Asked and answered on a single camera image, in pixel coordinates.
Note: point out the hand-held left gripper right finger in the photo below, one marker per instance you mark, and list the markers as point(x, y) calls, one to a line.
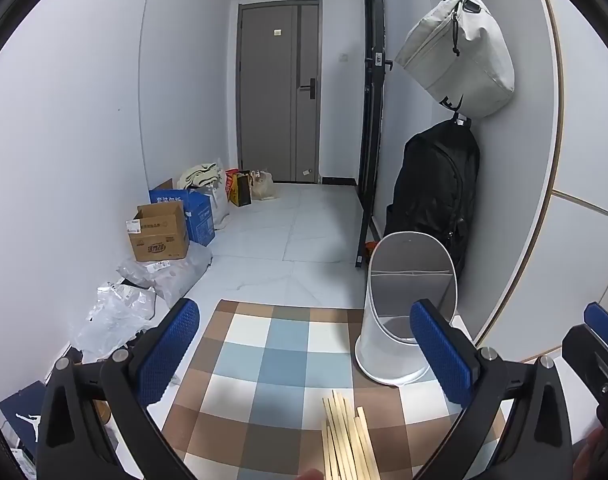
point(441, 355)

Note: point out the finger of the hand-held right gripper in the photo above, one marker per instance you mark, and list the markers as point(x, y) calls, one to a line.
point(601, 316)

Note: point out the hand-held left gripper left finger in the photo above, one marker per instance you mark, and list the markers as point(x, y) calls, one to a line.
point(166, 350)

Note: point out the white plastic utensil holder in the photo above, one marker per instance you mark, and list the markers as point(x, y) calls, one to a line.
point(379, 320)

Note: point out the pile of wooden chopsticks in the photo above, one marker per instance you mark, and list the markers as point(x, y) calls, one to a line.
point(344, 445)

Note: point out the white shoulder bag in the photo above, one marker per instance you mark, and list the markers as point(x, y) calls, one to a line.
point(459, 60)

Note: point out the person's right hand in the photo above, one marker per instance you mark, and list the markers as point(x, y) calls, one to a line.
point(589, 452)

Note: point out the clear crumpled plastic bag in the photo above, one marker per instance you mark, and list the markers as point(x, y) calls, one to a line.
point(113, 315)

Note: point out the grey plastic mailer bags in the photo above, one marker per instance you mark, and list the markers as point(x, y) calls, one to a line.
point(173, 275)

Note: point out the brown cardboard box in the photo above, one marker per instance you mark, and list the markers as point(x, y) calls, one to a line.
point(158, 240)

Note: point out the checkered blue brown mat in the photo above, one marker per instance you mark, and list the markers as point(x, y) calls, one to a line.
point(284, 360)

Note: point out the blue cardboard box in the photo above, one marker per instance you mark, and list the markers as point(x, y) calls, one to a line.
point(201, 220)

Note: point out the white plastic bag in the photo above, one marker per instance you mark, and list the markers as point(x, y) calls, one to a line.
point(219, 207)

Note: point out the blue shoe box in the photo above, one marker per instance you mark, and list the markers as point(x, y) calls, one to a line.
point(23, 420)

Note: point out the black backpack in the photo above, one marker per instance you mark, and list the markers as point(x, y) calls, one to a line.
point(434, 185)

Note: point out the black yellow paper bag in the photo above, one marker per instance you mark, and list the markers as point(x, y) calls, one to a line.
point(241, 190)

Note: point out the red snack bag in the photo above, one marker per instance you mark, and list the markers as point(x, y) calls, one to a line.
point(231, 182)

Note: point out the white wood-trimmed cabinet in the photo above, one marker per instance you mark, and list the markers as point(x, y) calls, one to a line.
point(584, 135)

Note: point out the grey door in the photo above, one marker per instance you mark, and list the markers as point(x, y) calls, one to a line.
point(269, 110)

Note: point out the black metal frame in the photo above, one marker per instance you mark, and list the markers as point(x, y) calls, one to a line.
point(369, 160)

